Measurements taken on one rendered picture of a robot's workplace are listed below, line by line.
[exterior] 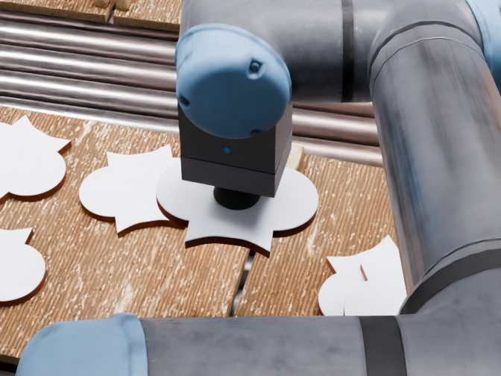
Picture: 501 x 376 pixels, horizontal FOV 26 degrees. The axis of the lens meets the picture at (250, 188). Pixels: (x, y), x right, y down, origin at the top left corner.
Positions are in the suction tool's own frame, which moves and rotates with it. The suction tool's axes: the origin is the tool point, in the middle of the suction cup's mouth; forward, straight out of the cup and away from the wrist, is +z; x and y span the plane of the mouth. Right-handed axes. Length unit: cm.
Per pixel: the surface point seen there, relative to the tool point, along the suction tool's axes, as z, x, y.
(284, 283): 18.3, -5.8, -3.4
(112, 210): 17.1, -9.9, 17.6
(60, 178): 17.1, -13.1, 25.1
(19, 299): 17.5, 4.1, 22.8
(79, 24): 21, -45, 35
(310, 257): 18.3, -10.1, -5.3
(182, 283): 18.3, -3.0, 7.2
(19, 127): 17.1, -19.7, 33.0
